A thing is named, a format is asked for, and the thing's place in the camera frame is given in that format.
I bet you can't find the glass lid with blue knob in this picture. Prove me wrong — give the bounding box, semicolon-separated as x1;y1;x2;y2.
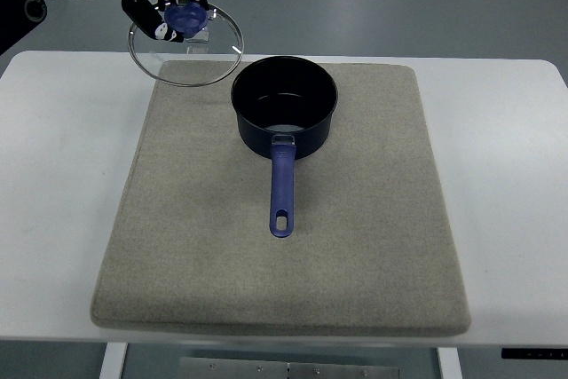
128;2;244;87

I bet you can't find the silver floor outlet plate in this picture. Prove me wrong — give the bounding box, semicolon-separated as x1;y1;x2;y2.
185;27;209;43

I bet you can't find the beige fabric mat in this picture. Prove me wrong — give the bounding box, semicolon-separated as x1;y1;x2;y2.
91;63;470;337

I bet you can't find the metal floor plate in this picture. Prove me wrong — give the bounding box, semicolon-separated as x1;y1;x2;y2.
177;357;400;379

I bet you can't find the white table leg left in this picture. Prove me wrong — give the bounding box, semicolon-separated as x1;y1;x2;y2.
99;343;128;379

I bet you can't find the white table leg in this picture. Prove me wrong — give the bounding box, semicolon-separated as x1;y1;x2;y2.
437;347;463;379
99;343;128;379

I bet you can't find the white table leg right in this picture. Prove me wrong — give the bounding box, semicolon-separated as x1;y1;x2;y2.
437;347;463;379

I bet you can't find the black table control panel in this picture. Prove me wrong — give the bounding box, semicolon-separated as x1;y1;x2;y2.
501;348;568;360

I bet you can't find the black saucepan with blue handle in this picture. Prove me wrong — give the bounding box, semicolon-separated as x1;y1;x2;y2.
231;56;338;238

